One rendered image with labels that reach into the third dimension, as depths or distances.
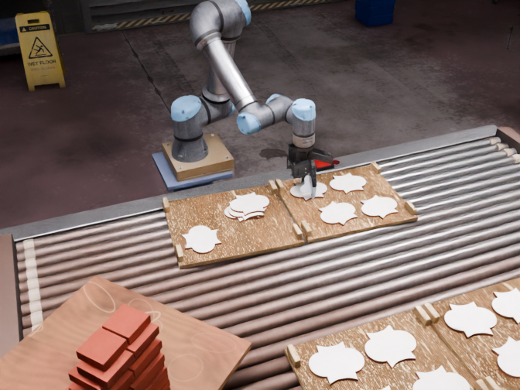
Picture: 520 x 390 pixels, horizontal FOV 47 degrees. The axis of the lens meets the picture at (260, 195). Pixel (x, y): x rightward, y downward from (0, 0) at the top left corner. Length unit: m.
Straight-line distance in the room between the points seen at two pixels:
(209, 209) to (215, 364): 0.76
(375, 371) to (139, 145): 3.10
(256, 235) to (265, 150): 2.30
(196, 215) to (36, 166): 2.39
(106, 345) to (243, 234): 0.88
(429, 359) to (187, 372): 0.63
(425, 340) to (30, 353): 1.01
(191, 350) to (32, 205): 2.58
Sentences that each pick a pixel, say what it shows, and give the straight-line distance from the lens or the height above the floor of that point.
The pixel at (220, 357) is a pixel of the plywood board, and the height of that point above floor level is 1.04.
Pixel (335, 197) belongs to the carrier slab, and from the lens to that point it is 2.15.
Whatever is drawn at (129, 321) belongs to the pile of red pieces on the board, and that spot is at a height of 1.29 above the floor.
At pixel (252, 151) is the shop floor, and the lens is 4.21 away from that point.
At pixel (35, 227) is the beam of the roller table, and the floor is 0.92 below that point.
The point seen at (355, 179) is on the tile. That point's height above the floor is 0.94.
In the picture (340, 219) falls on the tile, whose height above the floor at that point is 0.94.
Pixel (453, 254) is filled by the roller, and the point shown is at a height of 0.92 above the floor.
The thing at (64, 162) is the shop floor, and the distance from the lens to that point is 4.30.
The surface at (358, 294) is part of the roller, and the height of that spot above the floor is 0.92.
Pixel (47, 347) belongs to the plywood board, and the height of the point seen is 1.04.
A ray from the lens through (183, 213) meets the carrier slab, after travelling 2.07.
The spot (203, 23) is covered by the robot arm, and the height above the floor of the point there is 1.50.
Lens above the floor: 2.18
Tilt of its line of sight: 35 degrees down
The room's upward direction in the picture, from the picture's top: straight up
